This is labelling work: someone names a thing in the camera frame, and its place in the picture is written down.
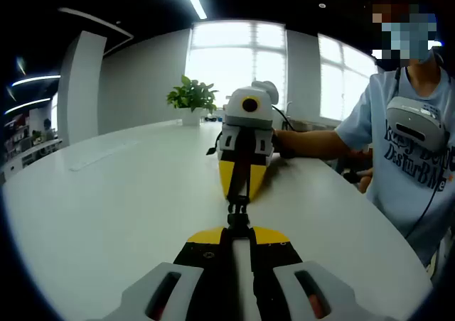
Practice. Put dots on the background ceiling light strip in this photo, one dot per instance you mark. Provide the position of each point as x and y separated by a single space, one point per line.
28 106
35 80

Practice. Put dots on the person in light blue shirt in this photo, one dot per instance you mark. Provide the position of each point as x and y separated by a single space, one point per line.
401 193

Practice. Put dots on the large bright window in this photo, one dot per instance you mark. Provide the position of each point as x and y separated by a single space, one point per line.
234 65
345 79

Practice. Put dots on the grey chest-worn device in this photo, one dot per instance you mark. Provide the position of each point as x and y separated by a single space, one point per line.
409 120

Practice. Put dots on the white cabinet counter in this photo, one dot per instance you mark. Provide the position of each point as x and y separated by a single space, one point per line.
32 156

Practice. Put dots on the green potted plant white pot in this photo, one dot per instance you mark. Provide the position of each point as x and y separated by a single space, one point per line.
192 95

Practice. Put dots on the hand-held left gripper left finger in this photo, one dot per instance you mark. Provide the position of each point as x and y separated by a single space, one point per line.
192 285

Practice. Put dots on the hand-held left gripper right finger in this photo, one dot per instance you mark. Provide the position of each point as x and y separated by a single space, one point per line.
281 285

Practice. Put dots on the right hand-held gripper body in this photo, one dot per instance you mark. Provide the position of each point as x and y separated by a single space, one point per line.
236 116

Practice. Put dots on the black plastic buckle part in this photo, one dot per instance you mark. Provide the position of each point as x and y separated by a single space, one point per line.
239 204
239 225

